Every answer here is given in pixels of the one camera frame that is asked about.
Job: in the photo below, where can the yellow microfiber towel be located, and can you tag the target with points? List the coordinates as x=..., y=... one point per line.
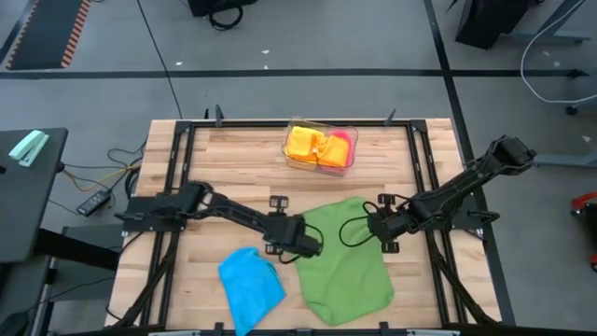
x=305, y=135

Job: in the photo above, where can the black power adapter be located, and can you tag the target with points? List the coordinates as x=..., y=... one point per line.
x=93, y=203

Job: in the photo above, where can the blue microfiber towel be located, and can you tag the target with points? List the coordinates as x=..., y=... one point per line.
x=252, y=289

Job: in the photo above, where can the clear plastic bin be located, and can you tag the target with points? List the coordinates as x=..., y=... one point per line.
x=354, y=135

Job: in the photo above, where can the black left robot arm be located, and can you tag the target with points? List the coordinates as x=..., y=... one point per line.
x=224, y=210

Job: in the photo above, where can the black caster wheel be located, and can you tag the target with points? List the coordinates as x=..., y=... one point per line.
x=571, y=110

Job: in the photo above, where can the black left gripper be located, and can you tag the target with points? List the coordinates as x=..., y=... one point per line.
x=296, y=235

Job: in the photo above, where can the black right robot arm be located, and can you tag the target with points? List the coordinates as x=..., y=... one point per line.
x=466, y=186

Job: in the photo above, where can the black equipment box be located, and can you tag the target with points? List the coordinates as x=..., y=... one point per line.
x=210, y=5

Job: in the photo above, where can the mint green stapler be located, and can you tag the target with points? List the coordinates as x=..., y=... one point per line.
x=28, y=148

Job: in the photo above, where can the black side table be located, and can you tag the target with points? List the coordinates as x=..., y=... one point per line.
x=23, y=210

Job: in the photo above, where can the black aluminium table frame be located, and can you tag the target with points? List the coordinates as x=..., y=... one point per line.
x=256, y=123

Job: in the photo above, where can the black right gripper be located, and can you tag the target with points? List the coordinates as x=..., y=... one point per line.
x=387, y=224

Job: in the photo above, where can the black orange-edged floor mat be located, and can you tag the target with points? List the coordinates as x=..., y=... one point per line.
x=46, y=32

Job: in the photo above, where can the grey metal desk foot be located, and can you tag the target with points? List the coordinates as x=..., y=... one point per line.
x=559, y=36
x=564, y=161

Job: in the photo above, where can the red and black cart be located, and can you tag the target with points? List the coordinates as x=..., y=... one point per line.
x=583, y=200

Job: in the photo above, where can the black cabinet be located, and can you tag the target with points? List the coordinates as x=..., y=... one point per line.
x=485, y=21

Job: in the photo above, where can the green microfiber towel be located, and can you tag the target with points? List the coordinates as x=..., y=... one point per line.
x=345, y=280

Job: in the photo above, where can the black desk base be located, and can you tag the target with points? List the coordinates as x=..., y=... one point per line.
x=79, y=249

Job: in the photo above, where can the pink microfiber towel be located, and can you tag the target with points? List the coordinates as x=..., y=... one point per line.
x=349, y=137

